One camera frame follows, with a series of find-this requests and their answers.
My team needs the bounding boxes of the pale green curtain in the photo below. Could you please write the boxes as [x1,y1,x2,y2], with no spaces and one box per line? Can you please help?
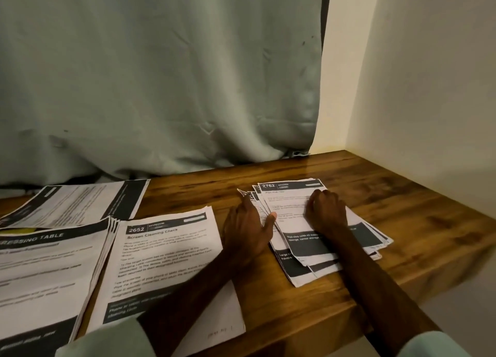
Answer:
[0,0,333,191]

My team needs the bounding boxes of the person's left forearm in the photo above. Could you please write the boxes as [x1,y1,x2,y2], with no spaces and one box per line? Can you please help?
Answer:
[56,260,245,357]

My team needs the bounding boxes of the person's right hand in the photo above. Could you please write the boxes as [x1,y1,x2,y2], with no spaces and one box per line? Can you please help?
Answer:
[304,189,350,241]

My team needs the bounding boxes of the Wipe Wall Tiles paper stack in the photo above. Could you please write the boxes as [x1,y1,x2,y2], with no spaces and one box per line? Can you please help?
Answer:
[236,177,395,288]

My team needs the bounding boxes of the person's right forearm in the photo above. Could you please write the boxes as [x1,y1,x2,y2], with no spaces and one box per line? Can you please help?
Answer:
[329,233,470,357]

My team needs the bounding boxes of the person's left hand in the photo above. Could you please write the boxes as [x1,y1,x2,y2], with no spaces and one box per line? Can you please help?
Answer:
[221,195,277,280]

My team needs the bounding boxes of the single sheet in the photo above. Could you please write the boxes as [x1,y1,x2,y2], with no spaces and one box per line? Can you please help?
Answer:
[0,178,151,231]

